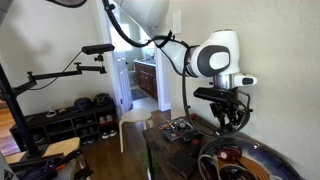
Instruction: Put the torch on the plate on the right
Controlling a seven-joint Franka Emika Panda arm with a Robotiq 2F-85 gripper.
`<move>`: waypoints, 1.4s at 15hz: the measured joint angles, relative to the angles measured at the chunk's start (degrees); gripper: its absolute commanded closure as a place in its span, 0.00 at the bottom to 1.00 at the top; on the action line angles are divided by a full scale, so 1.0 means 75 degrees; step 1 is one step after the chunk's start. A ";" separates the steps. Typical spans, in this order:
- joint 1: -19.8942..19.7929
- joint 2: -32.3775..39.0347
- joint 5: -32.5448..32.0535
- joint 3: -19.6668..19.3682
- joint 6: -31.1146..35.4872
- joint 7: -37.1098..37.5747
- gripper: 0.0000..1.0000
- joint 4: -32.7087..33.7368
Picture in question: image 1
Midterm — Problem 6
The dark bicycle helmet right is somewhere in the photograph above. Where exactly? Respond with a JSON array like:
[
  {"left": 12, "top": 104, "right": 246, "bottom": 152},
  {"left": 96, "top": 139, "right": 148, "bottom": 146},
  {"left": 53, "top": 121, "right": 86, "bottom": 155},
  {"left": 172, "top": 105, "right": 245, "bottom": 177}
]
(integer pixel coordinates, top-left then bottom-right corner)
[{"left": 94, "top": 93, "right": 113, "bottom": 106}]

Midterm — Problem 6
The black wallet case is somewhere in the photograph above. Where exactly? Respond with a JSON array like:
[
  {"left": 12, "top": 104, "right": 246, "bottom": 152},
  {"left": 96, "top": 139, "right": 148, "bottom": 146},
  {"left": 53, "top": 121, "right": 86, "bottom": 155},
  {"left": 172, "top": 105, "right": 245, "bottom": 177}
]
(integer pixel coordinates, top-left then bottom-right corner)
[{"left": 167, "top": 150, "right": 197, "bottom": 178}]

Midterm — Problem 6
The black torch with red end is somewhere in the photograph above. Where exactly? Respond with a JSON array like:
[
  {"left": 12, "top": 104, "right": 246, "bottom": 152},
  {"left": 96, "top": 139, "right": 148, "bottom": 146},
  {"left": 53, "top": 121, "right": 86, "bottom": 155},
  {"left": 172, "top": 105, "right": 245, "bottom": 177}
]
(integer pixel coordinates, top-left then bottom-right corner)
[{"left": 188, "top": 139, "right": 200, "bottom": 157}]

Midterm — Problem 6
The black camera on boom arm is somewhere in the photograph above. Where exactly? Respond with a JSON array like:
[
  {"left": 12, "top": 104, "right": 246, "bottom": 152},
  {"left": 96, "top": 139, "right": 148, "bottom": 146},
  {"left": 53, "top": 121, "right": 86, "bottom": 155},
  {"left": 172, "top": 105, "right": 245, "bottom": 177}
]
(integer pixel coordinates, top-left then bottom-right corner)
[{"left": 82, "top": 44, "right": 114, "bottom": 55}]

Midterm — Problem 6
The white door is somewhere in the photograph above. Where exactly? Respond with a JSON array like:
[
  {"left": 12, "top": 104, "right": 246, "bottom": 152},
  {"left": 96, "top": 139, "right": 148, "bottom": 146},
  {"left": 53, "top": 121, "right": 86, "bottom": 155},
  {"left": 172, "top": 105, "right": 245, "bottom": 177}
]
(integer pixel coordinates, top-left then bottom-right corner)
[{"left": 104, "top": 6, "right": 134, "bottom": 116}]

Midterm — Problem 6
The dark wooden side table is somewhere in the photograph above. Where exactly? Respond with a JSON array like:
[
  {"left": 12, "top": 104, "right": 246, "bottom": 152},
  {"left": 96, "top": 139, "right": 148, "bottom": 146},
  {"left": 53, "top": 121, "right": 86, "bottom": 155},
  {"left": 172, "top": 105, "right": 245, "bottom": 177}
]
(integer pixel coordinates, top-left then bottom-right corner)
[{"left": 143, "top": 115, "right": 217, "bottom": 180}]

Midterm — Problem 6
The dark bicycle helmet left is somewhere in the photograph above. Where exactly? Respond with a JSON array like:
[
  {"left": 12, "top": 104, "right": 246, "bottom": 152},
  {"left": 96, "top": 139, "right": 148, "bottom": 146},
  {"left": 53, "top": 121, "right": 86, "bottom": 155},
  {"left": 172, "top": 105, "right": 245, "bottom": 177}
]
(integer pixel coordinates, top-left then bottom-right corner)
[{"left": 74, "top": 97, "right": 93, "bottom": 112}]

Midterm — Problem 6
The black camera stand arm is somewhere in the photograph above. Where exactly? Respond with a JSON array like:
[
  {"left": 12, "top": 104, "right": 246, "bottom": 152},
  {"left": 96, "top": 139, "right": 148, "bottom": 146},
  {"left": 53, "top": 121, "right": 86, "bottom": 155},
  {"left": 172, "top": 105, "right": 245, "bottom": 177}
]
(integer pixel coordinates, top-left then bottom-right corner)
[{"left": 0, "top": 53, "right": 108, "bottom": 159}]

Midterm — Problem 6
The dark bicycle helmet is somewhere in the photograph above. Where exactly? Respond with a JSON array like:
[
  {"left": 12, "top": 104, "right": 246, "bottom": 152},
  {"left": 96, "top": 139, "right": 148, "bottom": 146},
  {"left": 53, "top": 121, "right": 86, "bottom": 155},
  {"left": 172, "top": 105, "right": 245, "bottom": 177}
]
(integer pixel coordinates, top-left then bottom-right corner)
[
  {"left": 94, "top": 93, "right": 113, "bottom": 106},
  {"left": 74, "top": 97, "right": 93, "bottom": 112}
]

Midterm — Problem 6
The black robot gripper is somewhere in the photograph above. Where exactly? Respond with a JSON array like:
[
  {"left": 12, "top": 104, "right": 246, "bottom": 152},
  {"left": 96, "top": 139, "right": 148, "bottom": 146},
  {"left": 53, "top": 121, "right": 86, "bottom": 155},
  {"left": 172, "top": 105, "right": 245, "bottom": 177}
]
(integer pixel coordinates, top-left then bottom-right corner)
[{"left": 193, "top": 87, "right": 252, "bottom": 132}]

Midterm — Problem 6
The white wall switch plate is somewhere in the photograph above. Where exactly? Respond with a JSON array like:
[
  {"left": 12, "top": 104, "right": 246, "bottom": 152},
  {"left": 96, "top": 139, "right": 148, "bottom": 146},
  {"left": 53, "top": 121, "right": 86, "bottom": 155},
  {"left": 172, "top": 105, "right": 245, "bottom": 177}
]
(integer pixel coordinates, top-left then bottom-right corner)
[{"left": 173, "top": 11, "right": 181, "bottom": 34}]

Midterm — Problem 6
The small tray with tools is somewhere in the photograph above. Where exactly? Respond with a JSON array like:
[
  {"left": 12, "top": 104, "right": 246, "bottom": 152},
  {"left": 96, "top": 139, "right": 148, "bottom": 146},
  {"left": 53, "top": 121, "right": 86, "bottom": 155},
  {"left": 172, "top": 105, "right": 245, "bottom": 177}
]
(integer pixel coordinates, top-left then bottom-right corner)
[{"left": 159, "top": 117, "right": 202, "bottom": 142}]

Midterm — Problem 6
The small dark bowl with cables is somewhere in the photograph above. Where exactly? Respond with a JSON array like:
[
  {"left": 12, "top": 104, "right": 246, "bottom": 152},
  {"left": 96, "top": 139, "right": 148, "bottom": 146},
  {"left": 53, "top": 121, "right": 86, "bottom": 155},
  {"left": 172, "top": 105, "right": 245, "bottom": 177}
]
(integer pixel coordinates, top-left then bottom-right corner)
[{"left": 219, "top": 164, "right": 250, "bottom": 180}]

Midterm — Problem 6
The wooden bathroom cabinet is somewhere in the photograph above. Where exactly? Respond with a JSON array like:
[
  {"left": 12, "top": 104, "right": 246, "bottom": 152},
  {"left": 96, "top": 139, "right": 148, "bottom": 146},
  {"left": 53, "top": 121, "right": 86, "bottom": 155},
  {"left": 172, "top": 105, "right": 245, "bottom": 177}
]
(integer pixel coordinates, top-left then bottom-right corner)
[{"left": 135, "top": 61, "right": 158, "bottom": 99}]

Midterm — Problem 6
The light wooden board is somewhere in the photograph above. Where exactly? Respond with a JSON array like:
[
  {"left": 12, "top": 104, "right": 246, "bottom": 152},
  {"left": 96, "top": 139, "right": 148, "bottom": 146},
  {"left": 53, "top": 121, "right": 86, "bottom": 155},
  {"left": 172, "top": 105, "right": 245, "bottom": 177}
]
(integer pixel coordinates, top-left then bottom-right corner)
[{"left": 5, "top": 137, "right": 80, "bottom": 164}]

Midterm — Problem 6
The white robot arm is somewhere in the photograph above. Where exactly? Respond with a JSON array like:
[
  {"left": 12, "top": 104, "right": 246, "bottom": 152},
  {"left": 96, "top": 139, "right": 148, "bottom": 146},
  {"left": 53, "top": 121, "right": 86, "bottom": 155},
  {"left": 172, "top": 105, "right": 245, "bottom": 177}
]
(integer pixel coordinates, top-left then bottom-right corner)
[{"left": 102, "top": 0, "right": 257, "bottom": 135}]

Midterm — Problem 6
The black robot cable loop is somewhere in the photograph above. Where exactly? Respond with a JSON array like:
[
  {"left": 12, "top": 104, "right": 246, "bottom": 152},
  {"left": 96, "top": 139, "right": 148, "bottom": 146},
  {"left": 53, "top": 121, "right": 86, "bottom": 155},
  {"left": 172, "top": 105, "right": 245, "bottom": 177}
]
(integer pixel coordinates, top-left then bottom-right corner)
[{"left": 101, "top": 0, "right": 252, "bottom": 138}]

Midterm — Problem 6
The red bike light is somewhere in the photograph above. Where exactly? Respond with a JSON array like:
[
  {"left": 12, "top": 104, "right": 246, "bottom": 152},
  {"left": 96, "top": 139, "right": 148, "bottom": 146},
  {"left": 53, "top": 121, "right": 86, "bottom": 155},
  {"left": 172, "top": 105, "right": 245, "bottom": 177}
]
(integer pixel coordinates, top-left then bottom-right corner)
[{"left": 217, "top": 146, "right": 242, "bottom": 162}]

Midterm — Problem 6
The large blue ceramic plate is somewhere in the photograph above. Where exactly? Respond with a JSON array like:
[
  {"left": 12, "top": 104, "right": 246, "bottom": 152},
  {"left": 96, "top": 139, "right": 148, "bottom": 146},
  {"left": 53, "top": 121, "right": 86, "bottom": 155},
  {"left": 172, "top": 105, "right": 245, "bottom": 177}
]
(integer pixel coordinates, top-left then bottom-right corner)
[{"left": 198, "top": 137, "right": 302, "bottom": 180}]

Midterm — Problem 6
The white round stool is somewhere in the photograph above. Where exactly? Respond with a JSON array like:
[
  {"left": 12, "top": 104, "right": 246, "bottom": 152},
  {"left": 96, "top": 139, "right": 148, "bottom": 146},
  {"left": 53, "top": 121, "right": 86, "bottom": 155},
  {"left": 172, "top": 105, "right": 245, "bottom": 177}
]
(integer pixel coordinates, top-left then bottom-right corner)
[{"left": 119, "top": 108, "right": 154, "bottom": 152}]

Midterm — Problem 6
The dark wooden shoe rack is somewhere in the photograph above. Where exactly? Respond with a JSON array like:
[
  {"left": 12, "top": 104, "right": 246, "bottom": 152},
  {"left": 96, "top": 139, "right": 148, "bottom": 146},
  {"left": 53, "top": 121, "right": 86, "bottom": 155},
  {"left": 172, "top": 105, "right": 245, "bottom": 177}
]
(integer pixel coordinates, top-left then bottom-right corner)
[{"left": 25, "top": 104, "right": 117, "bottom": 145}]

